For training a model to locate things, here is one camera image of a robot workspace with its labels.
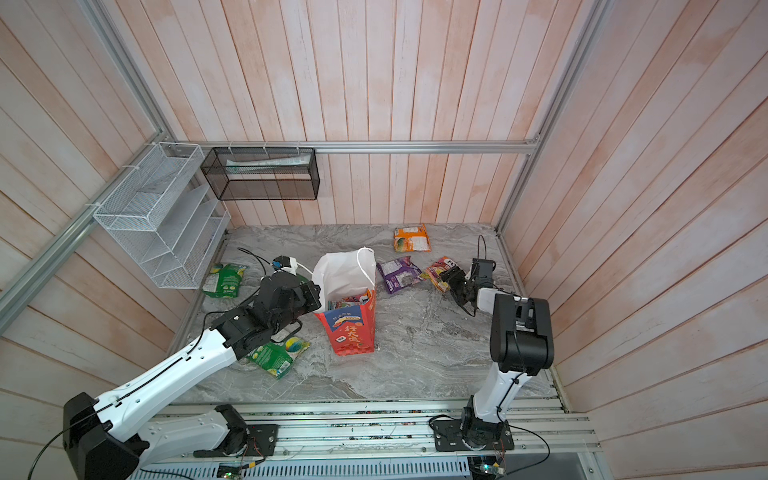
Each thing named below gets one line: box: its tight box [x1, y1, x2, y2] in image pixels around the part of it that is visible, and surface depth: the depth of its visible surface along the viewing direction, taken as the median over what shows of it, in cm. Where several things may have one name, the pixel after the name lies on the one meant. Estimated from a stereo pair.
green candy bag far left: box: [202, 263, 247, 299], surface depth 103 cm
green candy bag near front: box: [246, 336, 311, 379], surface depth 85 cm
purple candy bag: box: [376, 255, 423, 294], surface depth 106 cm
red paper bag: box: [312, 247, 377, 356], surface depth 84 cm
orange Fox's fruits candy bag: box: [420, 256, 458, 292], surface depth 105 cm
